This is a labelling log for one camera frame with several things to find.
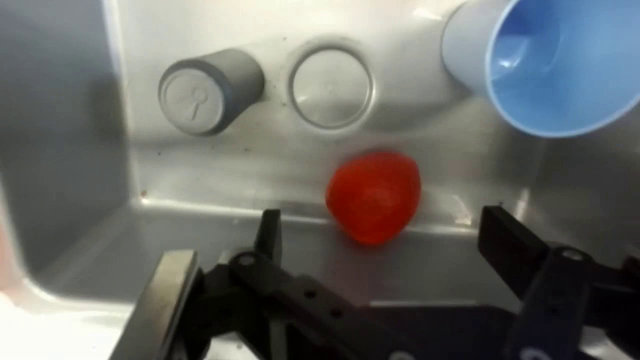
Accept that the grey metal bracket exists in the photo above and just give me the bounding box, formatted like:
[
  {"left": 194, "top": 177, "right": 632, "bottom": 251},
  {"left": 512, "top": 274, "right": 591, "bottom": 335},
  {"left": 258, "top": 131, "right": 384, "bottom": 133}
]
[{"left": 108, "top": 248, "right": 202, "bottom": 360}]

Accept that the blue plastic cup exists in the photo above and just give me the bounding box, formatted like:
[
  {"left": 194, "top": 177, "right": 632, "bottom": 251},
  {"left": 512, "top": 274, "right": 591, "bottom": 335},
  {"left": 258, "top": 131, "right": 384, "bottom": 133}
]
[{"left": 440, "top": 0, "right": 640, "bottom": 140}]

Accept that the grey toy can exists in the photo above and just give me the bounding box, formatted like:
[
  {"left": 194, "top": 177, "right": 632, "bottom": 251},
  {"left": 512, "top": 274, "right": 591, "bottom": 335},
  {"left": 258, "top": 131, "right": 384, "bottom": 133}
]
[{"left": 156, "top": 45, "right": 267, "bottom": 138}]

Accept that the grey toy sink basin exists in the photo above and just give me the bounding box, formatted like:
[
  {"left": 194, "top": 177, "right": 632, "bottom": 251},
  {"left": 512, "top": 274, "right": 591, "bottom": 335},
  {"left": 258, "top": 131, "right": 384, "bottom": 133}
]
[{"left": 0, "top": 0, "right": 640, "bottom": 316}]

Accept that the red toy tomato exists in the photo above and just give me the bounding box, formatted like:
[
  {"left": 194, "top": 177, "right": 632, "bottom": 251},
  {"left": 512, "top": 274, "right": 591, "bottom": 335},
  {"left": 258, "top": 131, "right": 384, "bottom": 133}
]
[{"left": 323, "top": 148, "right": 424, "bottom": 248}]

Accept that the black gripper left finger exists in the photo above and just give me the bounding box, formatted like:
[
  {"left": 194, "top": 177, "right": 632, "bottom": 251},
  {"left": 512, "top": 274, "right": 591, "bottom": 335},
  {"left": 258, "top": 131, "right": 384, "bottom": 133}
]
[{"left": 177, "top": 207, "right": 415, "bottom": 360}]

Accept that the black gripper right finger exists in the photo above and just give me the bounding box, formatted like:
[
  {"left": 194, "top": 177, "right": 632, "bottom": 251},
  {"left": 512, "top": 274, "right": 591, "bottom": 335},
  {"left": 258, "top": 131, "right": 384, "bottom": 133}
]
[{"left": 476, "top": 203, "right": 640, "bottom": 360}]

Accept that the grey sink drain ring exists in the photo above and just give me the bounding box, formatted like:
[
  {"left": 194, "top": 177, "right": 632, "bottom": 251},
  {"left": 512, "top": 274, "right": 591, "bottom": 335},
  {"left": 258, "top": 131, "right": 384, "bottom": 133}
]
[{"left": 285, "top": 39, "right": 378, "bottom": 131}]

